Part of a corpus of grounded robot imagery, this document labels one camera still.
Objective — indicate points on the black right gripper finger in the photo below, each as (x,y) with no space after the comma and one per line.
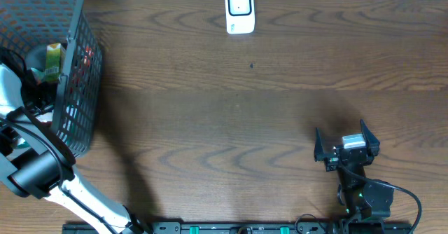
(372,143)
(319,154)

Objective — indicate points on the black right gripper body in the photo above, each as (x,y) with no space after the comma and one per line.
(331,162)

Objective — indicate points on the green tea carton box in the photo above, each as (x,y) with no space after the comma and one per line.
(55,56)

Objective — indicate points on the light blue wipes pack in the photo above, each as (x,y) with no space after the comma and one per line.
(40,76)

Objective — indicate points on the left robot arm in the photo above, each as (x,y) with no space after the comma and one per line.
(35,162)

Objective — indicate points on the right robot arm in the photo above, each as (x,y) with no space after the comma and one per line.
(367,201)

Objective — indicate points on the grey plastic mesh basket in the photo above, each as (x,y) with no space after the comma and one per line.
(27,24)

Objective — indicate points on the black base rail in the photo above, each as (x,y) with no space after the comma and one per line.
(307,227)

